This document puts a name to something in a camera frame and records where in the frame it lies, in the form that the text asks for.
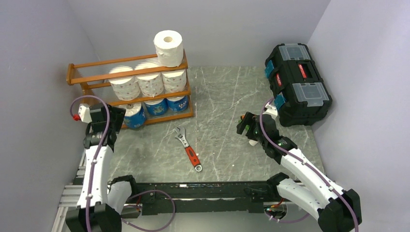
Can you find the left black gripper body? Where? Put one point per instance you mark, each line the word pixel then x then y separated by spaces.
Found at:
pixel 117 116

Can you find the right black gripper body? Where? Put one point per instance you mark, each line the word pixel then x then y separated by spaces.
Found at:
pixel 252 133

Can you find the blue roll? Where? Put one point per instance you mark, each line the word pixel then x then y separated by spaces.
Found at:
pixel 156 107
pixel 135 116
pixel 178 104

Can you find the dotted white roll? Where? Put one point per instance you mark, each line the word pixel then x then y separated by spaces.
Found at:
pixel 151 84
pixel 174 81
pixel 125 88

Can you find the orange wooden shelf rack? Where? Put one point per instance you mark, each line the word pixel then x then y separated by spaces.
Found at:
pixel 93 79

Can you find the dotted white roll front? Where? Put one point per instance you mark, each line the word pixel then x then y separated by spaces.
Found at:
pixel 151 84

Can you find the plain white paper roll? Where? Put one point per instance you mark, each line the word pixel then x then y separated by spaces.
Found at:
pixel 169 48

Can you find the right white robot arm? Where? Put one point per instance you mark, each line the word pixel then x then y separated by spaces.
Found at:
pixel 334 208

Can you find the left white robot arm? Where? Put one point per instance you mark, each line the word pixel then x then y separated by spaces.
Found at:
pixel 100 205

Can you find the black plastic toolbox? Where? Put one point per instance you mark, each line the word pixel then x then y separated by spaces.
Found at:
pixel 300 95

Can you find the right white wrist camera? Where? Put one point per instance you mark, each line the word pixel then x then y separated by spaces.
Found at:
pixel 271 110

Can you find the red handled adjustable wrench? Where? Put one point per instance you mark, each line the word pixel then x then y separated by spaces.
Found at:
pixel 181 136

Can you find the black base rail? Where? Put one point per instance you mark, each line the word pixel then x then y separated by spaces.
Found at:
pixel 203 197

